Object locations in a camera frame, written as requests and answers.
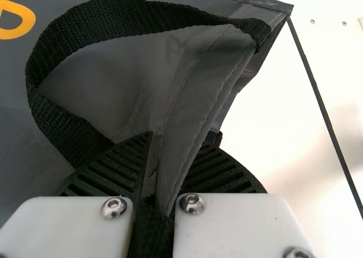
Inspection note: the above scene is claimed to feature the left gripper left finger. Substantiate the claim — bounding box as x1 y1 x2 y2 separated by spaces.
0 130 156 258

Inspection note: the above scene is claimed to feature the dark grey bag with straps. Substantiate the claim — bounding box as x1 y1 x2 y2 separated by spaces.
0 0 295 258

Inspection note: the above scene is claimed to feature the black strip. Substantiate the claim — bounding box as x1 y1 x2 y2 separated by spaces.
285 15 363 212

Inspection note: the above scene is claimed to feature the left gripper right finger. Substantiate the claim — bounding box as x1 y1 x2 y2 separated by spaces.
171 130 315 258

